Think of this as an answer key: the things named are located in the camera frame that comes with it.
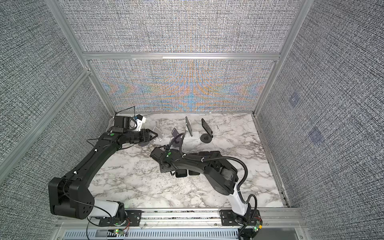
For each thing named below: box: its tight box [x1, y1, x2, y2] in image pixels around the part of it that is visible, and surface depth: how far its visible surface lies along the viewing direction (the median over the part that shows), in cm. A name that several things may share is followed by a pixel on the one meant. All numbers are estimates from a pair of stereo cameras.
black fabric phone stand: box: [200, 118, 214, 144], surface depth 105 cm
